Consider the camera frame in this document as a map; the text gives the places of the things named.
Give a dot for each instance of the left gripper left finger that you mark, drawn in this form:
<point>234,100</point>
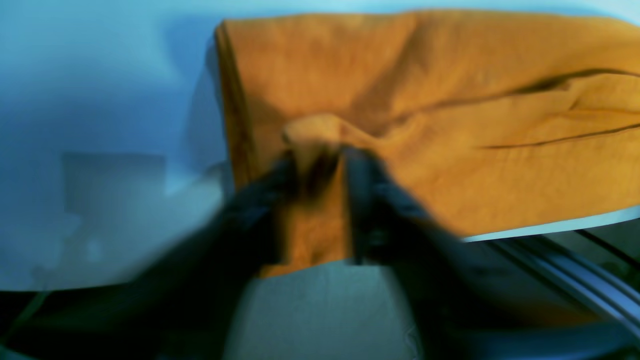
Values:
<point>179,308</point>

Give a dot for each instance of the orange t-shirt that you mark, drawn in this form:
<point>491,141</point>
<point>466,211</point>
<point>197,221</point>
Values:
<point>492,120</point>

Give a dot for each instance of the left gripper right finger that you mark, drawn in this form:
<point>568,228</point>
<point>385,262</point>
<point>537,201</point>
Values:
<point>519,298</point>

